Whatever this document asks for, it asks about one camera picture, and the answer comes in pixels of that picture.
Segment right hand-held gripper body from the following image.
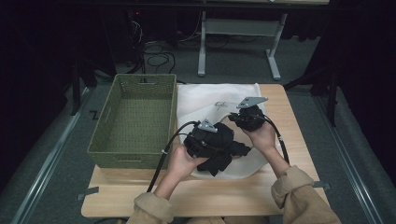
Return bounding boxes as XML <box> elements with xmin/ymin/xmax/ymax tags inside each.
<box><xmin>235</xmin><ymin>95</ymin><xmax>270</xmax><ymax>132</ymax></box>

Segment person's left hand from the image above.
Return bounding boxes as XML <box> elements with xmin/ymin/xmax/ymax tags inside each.
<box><xmin>167</xmin><ymin>144</ymin><xmax>210</xmax><ymax>185</ymax></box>

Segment aluminium floor rail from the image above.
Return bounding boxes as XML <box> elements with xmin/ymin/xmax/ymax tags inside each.
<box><xmin>8</xmin><ymin>87</ymin><xmax>92</xmax><ymax>224</ymax></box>
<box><xmin>313</xmin><ymin>95</ymin><xmax>387</xmax><ymax>224</ymax></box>

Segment person's right hand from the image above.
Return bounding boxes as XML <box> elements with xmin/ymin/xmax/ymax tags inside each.
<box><xmin>241</xmin><ymin>120</ymin><xmax>278</xmax><ymax>154</ymax></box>

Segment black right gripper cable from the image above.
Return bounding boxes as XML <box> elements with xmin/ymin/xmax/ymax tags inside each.
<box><xmin>261</xmin><ymin>114</ymin><xmax>290</xmax><ymax>165</ymax></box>

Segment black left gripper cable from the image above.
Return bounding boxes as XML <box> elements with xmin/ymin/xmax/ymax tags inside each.
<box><xmin>146</xmin><ymin>120</ymin><xmax>201</xmax><ymax>193</ymax></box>

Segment green woven basket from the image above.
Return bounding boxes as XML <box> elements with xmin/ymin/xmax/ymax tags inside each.
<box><xmin>86</xmin><ymin>73</ymin><xmax>178</xmax><ymax>170</ymax></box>

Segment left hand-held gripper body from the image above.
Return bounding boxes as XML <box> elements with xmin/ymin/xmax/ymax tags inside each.
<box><xmin>183</xmin><ymin>119</ymin><xmax>219</xmax><ymax>159</ymax></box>

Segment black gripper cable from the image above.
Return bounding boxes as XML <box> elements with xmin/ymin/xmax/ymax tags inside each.
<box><xmin>261</xmin><ymin>114</ymin><xmax>290</xmax><ymax>165</ymax></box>
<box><xmin>146</xmin><ymin>120</ymin><xmax>201</xmax><ymax>193</ymax></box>

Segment black metal stand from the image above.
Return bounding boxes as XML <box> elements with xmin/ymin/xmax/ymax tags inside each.
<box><xmin>69</xmin><ymin>58</ymin><xmax>98</xmax><ymax>117</ymax></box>
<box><xmin>282</xmin><ymin>65</ymin><xmax>340</xmax><ymax>128</ymax></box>

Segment white mesh laundry bag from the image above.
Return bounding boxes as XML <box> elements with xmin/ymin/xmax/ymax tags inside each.
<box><xmin>176</xmin><ymin>82</ymin><xmax>282</xmax><ymax>180</ymax></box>

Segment black floor cables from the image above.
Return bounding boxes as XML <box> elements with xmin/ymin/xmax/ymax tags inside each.
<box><xmin>141</xmin><ymin>39</ymin><xmax>177</xmax><ymax>75</ymax></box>

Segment white metal desk frame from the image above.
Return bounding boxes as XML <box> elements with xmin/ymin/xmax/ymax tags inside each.
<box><xmin>197</xmin><ymin>10</ymin><xmax>290</xmax><ymax>81</ymax></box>

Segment black cloth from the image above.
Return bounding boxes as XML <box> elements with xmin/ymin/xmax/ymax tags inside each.
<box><xmin>184</xmin><ymin>121</ymin><xmax>253</xmax><ymax>177</ymax></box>

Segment grey tape strip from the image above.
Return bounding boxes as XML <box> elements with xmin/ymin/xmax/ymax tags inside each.
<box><xmin>76</xmin><ymin>186</ymin><xmax>100</xmax><ymax>202</ymax></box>
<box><xmin>312</xmin><ymin>181</ymin><xmax>332</xmax><ymax>191</ymax></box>

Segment person's beige clothing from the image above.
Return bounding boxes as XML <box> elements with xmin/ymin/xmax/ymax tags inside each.
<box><xmin>182</xmin><ymin>216</ymin><xmax>273</xmax><ymax>224</ymax></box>

